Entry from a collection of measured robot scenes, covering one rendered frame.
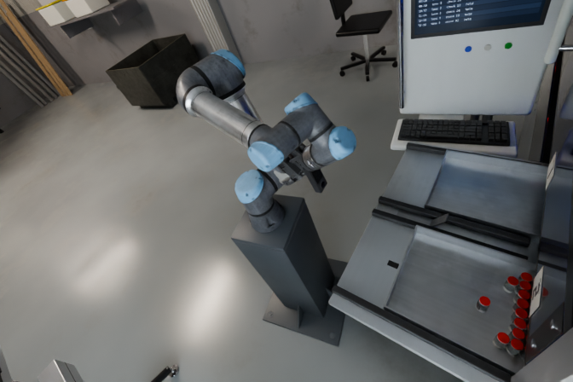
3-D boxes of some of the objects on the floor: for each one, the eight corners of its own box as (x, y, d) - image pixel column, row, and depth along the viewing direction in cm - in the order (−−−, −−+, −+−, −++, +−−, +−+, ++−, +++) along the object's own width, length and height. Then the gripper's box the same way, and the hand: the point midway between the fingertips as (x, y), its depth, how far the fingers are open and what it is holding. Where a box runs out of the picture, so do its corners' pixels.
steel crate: (209, 74, 482) (187, 31, 435) (170, 112, 416) (141, 66, 369) (173, 78, 521) (150, 39, 473) (134, 113, 455) (101, 72, 407)
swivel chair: (388, 49, 357) (384, -50, 288) (404, 72, 309) (403, -40, 239) (336, 64, 371) (320, -28, 301) (344, 89, 322) (326, -14, 253)
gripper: (307, 135, 82) (274, 157, 100) (291, 158, 77) (259, 176, 95) (327, 155, 84) (292, 173, 102) (313, 178, 79) (278, 193, 97)
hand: (284, 179), depth 98 cm, fingers closed
